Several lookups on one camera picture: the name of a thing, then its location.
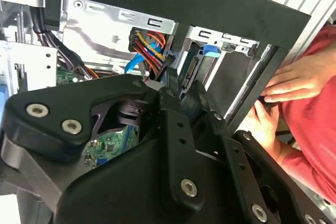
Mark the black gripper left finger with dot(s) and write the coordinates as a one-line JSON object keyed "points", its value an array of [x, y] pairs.
{"points": [[65, 98]]}

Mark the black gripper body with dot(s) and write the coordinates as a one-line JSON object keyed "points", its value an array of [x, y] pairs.
{"points": [[118, 195]]}

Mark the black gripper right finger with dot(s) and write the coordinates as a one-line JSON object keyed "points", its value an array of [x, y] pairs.
{"points": [[220, 140]]}

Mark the hard disk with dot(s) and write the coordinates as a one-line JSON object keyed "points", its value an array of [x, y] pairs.
{"points": [[211, 51]]}

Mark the person's left hand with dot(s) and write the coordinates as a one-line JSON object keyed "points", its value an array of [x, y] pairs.
{"points": [[267, 127]]}

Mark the person's right hand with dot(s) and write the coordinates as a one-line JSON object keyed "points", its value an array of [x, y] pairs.
{"points": [[296, 82]]}

